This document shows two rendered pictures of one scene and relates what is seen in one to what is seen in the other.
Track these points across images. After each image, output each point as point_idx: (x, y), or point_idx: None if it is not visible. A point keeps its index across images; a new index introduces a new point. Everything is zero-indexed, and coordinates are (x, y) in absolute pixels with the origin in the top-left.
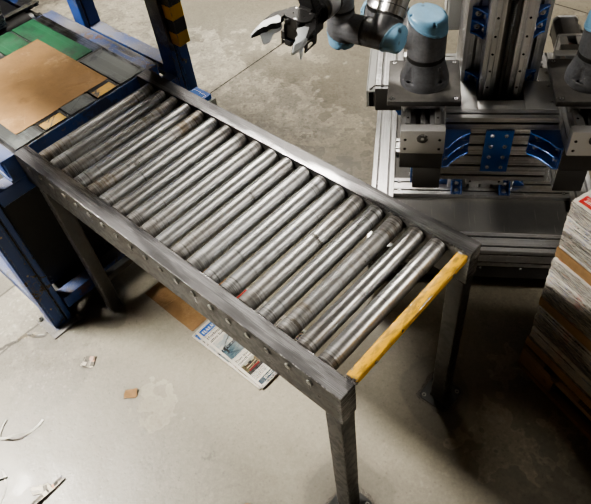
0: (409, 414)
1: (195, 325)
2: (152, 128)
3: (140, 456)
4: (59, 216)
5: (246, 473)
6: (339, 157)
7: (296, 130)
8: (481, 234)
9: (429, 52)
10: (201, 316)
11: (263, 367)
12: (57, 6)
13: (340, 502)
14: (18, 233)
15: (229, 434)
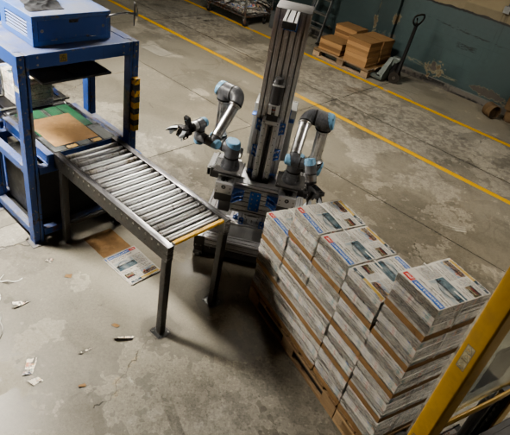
0: (196, 305)
1: (105, 255)
2: (115, 158)
3: (68, 299)
4: (62, 185)
5: (116, 313)
6: None
7: None
8: (245, 240)
9: (231, 154)
10: (109, 253)
11: (135, 277)
12: None
13: (156, 324)
14: None
15: (112, 299)
